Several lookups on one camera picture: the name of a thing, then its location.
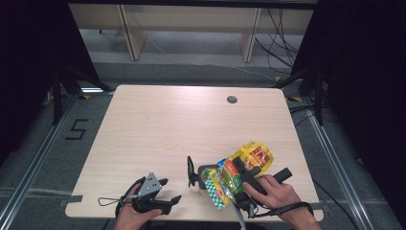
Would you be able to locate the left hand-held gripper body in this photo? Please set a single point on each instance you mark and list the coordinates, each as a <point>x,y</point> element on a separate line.
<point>150,187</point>

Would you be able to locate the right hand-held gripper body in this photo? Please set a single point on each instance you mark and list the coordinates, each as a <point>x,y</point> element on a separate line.
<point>245,204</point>

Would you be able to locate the yellow seasoning bag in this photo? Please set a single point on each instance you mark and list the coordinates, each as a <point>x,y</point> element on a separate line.
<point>255,153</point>

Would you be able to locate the clear container with black lid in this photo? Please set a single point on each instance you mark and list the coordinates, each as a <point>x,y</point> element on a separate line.
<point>191,172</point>

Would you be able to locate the person's right hand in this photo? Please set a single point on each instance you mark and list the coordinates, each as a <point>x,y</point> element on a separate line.
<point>277,196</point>

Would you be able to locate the person's left hand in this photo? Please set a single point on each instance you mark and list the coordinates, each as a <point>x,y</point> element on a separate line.
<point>130,220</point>

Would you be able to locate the dark round table grommet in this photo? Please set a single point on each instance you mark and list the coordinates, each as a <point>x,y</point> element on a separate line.
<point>232,99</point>

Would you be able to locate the grey tape strip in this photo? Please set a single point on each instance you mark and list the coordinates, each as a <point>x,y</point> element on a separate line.
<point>72,199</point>

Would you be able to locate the black metal stand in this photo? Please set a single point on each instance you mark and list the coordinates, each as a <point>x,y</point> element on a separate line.
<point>317,96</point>
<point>57,96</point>

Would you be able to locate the black curtain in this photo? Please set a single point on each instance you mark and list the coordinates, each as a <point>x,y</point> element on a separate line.
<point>367,80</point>
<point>32,64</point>

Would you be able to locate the light wooden shelf unit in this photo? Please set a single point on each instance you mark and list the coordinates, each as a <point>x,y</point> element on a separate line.
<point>191,17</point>

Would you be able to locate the aluminium floor rail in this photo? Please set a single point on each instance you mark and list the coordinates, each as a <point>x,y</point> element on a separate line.
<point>38,153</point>
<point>338,166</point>

